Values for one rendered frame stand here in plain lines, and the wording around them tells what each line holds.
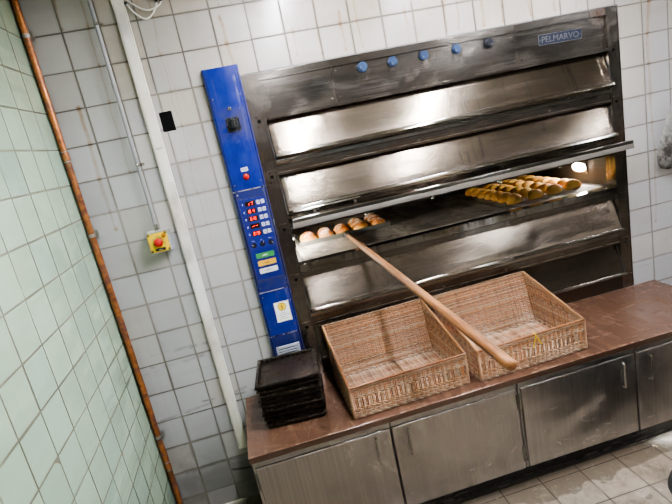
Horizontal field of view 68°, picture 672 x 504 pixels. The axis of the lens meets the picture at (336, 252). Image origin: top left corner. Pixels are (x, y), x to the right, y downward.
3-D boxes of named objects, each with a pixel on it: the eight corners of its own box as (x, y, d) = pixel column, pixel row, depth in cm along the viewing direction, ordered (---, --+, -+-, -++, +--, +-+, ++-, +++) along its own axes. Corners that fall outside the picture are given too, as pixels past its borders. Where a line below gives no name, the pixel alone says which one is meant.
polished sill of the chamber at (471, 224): (299, 269, 254) (297, 262, 253) (609, 192, 280) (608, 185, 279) (300, 272, 248) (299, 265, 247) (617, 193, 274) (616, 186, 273)
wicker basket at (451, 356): (330, 373, 259) (319, 324, 253) (429, 343, 269) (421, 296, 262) (353, 422, 213) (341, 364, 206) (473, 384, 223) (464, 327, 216)
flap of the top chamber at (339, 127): (276, 160, 234) (266, 121, 236) (610, 88, 260) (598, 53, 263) (276, 157, 229) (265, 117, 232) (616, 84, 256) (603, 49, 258)
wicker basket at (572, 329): (435, 343, 268) (428, 295, 261) (528, 315, 278) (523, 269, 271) (480, 383, 221) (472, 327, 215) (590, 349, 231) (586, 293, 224)
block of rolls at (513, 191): (462, 195, 337) (461, 187, 336) (526, 180, 344) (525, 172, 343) (510, 205, 279) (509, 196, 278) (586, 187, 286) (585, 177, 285)
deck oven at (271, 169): (276, 345, 454) (217, 112, 404) (487, 288, 485) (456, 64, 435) (305, 479, 272) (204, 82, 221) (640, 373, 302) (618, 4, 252)
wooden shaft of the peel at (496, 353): (519, 370, 116) (518, 359, 116) (508, 374, 116) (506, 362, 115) (352, 238, 280) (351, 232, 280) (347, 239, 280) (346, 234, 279)
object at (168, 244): (153, 252, 232) (147, 231, 230) (174, 247, 234) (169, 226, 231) (150, 255, 225) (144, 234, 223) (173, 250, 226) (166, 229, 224)
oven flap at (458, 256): (311, 313, 253) (301, 274, 255) (619, 231, 279) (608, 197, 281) (312, 313, 248) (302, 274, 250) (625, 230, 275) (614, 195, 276)
